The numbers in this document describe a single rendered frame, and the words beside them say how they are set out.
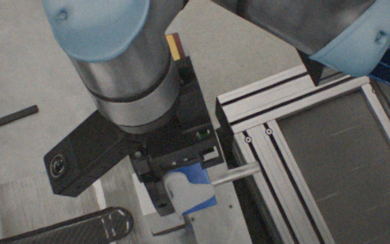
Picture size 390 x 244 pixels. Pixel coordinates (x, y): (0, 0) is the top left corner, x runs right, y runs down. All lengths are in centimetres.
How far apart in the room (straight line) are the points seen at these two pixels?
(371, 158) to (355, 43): 112
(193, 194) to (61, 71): 35
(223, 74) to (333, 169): 42
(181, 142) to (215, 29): 130
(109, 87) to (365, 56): 19
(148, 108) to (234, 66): 134
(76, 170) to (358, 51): 29
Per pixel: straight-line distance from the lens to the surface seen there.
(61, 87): 111
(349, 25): 61
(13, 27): 116
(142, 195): 89
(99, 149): 75
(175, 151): 76
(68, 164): 77
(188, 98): 72
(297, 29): 62
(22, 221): 97
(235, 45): 203
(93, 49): 60
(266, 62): 202
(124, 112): 68
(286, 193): 166
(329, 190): 169
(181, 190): 83
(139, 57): 62
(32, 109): 110
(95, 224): 96
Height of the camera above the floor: 180
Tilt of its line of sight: 67 degrees down
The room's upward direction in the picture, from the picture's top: 1 degrees clockwise
